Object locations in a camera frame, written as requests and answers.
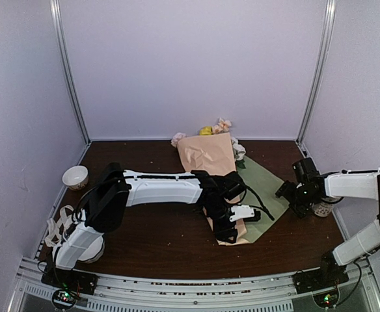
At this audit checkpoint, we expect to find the white ribbon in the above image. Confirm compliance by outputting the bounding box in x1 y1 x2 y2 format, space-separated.
44 205 74 248

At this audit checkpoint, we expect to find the left aluminium frame post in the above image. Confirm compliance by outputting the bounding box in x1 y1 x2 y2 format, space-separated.
50 0 91 145

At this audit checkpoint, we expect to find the yellow fake flower stem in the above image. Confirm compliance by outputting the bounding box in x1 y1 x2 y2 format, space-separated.
199 126 213 136

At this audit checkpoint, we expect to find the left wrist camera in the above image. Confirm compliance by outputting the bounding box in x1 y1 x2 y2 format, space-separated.
229 205 261 222

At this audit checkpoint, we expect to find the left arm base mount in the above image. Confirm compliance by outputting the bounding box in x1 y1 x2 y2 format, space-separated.
37 255 98 311

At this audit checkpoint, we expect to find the white scalloped dish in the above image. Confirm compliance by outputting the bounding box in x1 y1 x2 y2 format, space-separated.
78 236 105 264

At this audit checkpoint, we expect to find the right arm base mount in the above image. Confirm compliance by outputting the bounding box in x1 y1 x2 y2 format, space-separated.
293 254 349 309

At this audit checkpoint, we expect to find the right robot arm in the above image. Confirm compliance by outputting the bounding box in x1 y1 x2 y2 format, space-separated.
275 158 380 287

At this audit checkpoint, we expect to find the white patterned mug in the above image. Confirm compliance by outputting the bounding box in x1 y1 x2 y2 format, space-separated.
312 198 336 218

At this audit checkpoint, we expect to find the aluminium corner frame post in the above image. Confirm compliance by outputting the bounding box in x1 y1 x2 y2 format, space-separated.
296 0 336 146

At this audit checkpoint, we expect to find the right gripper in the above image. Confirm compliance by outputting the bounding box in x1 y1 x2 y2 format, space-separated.
276 180 317 218

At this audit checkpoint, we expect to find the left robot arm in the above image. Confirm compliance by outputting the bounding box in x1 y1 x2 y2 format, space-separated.
49 162 254 289

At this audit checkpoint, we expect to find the front aluminium rail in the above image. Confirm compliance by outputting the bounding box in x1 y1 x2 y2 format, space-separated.
7 256 380 312

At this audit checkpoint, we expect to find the green wrapping paper sheet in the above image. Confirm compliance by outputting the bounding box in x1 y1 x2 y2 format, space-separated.
237 156 289 244

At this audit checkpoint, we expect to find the peach fake flower stem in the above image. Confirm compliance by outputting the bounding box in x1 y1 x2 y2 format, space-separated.
212 118 232 135

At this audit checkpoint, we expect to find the small white bowl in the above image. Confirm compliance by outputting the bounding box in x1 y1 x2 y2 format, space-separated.
62 165 88 191

